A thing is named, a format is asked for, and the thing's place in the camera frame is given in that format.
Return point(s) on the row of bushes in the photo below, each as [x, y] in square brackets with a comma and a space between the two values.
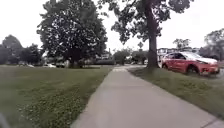
[126, 56]

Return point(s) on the street sign on pole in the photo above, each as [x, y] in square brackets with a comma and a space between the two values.
[140, 46]

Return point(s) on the tall tree with thick trunk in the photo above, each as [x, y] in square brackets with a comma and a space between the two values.
[151, 40]

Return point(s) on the grey concrete sidewalk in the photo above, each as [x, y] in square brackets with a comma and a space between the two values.
[133, 106]

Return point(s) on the large round-crowned tree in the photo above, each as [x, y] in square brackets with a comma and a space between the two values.
[71, 31]

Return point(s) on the white building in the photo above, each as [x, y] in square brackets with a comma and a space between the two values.
[166, 51]

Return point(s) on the wide grass lawn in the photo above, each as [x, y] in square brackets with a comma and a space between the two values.
[43, 95]

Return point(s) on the red car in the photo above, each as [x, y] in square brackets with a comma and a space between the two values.
[188, 62]

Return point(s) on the grass verge strip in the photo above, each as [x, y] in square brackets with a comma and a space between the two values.
[186, 88]

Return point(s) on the group of dark trees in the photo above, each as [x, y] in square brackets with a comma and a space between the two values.
[16, 52]

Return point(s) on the trees beyond road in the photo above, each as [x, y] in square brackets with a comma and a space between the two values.
[215, 45]

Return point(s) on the grey asphalt road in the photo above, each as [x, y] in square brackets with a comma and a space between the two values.
[221, 75]

